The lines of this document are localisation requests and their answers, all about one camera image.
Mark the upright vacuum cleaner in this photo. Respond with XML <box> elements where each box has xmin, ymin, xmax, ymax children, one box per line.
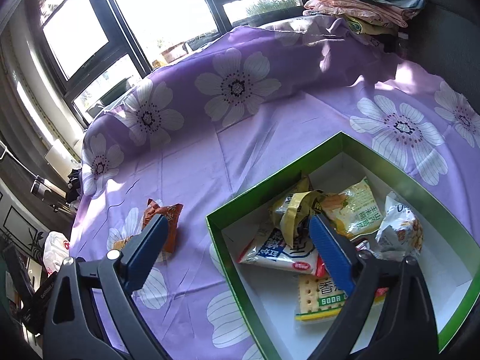
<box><xmin>0</xmin><ymin>140</ymin><xmax>68</xmax><ymax>213</ymax></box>

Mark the white square box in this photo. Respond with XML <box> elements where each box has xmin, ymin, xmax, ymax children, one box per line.
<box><xmin>44</xmin><ymin>139</ymin><xmax>76</xmax><ymax>170</ymax></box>

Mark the black framed window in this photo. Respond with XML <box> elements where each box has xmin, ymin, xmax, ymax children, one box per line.
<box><xmin>35</xmin><ymin>0</ymin><xmax>324</xmax><ymax>125</ymax></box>

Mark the white red plastic bag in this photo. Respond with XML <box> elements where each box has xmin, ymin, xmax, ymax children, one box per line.
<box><xmin>42</xmin><ymin>231</ymin><xmax>73</xmax><ymax>275</ymax></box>

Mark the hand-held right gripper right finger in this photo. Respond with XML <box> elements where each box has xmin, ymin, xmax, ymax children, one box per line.
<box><xmin>308</xmin><ymin>213</ymin><xmax>439</xmax><ymax>360</ymax></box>

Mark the red barcode snack packet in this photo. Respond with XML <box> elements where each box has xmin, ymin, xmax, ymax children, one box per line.
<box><xmin>315</xmin><ymin>238</ymin><xmax>376</xmax><ymax>280</ymax></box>

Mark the green cardboard box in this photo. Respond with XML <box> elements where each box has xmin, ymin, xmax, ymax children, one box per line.
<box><xmin>205</xmin><ymin>131</ymin><xmax>480</xmax><ymax>360</ymax></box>

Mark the brown snack packet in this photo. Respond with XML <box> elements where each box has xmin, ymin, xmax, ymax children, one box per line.
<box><xmin>140</xmin><ymin>199</ymin><xmax>184</xmax><ymax>254</ymax></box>

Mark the dark clothes pile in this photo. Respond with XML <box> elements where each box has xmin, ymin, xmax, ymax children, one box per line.
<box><xmin>65</xmin><ymin>169</ymin><xmax>86</xmax><ymax>206</ymax></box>

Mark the white puffed snack packet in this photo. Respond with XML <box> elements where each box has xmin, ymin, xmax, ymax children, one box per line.
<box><xmin>375</xmin><ymin>191</ymin><xmax>425</xmax><ymax>258</ymax></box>

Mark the pale yellow green snack packet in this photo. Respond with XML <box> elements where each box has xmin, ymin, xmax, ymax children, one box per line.
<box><xmin>320</xmin><ymin>177</ymin><xmax>384</xmax><ymax>239</ymax></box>

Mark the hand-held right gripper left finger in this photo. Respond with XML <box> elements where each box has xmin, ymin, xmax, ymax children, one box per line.
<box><xmin>43</xmin><ymin>213</ymin><xmax>170</xmax><ymax>360</ymax></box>

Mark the white blue biscuit packet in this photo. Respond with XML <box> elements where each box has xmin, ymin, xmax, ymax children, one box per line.
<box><xmin>236</xmin><ymin>225</ymin><xmax>320</xmax><ymax>275</ymax></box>

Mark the clear soda cracker packet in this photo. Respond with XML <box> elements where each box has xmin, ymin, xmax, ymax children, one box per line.
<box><xmin>294</xmin><ymin>274</ymin><xmax>388</xmax><ymax>324</ymax></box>

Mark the grey upholstered chair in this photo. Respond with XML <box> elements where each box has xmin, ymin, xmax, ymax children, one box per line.
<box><xmin>394</xmin><ymin>0</ymin><xmax>480</xmax><ymax>99</ymax></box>

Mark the yellow dark foil snack packet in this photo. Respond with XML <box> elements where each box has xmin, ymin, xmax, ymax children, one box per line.
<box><xmin>270</xmin><ymin>190</ymin><xmax>328</xmax><ymax>249</ymax></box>

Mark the folded clothes pile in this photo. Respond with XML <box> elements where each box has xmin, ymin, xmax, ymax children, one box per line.
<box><xmin>303</xmin><ymin>0</ymin><xmax>427</xmax><ymax>39</ymax></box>

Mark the purple floral bed sheet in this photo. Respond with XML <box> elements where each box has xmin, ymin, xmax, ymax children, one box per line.
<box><xmin>69</xmin><ymin>15</ymin><xmax>480</xmax><ymax>360</ymax></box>

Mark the green potted plant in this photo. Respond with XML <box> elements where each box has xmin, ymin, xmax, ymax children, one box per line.
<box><xmin>22</xmin><ymin>229</ymin><xmax>46</xmax><ymax>260</ymax></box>

